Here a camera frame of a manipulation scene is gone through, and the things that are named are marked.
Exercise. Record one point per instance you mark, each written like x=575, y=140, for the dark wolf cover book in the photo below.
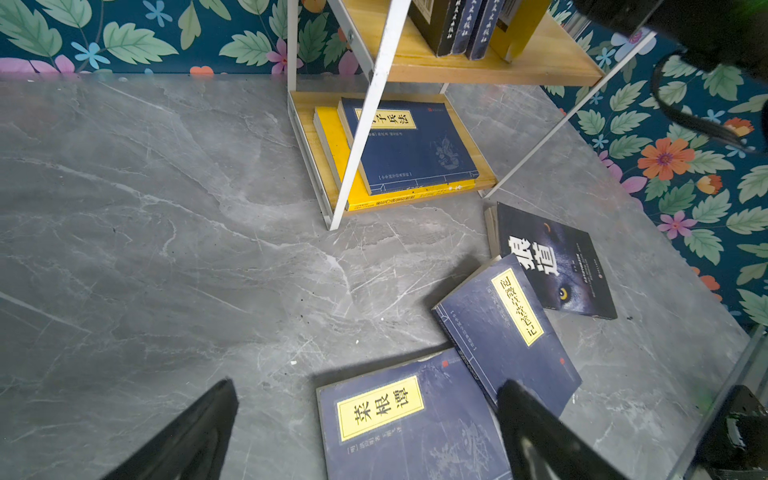
x=560, y=261

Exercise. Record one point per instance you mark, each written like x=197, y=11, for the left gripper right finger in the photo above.
x=539, y=446

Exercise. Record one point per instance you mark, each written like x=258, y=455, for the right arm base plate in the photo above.
x=735, y=445

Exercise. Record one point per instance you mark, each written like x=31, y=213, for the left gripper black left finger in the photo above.
x=193, y=446

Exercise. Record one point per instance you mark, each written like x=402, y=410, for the navy book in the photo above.
x=500, y=329
x=423, y=419
x=412, y=145

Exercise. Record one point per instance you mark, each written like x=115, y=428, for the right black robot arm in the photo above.
x=711, y=33

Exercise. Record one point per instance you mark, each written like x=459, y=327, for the purple old man book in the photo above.
x=483, y=29
x=468, y=17

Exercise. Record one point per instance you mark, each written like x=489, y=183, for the white wooden book shelf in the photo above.
x=389, y=48

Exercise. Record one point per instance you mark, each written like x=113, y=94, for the black book gold title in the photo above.
x=435, y=20

